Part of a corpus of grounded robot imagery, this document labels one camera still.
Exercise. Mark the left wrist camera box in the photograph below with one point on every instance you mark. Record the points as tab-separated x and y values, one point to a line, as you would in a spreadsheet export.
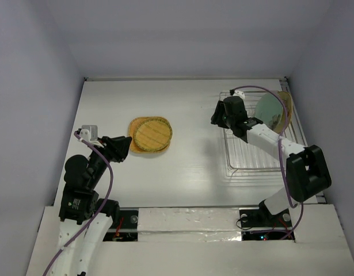
89	132

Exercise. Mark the metal wire dish rack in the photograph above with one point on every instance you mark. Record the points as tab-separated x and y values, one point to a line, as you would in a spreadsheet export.
248	161

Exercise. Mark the green rimmed woven plate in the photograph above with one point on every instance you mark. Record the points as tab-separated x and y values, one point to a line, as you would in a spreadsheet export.
153	133

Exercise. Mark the aluminium rail right side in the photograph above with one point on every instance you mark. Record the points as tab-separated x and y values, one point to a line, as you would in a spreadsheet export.
302	117

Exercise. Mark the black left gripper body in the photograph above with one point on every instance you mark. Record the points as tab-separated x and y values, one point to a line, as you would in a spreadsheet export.
109	150

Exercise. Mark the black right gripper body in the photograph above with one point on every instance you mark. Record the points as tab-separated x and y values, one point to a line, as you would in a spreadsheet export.
223	114

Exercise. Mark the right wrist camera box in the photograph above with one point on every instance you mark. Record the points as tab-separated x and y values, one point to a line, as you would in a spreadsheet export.
238	93

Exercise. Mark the small orange woven plate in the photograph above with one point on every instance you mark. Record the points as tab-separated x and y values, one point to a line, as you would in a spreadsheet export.
139	143

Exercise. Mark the large orange woven plate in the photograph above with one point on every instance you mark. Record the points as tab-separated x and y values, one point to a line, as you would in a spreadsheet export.
150	135

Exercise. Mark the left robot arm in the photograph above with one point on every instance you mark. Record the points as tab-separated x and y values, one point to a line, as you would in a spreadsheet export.
85	218

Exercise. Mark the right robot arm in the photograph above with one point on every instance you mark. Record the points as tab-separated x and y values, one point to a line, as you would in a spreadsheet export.
304	169

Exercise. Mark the teal floral ceramic plate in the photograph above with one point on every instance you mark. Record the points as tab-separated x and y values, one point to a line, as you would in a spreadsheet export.
269	110

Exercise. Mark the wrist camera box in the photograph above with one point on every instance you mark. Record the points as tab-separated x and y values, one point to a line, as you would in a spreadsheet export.
238	93
89	132

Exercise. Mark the white foam block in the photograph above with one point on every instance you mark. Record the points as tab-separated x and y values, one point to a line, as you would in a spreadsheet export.
188	225

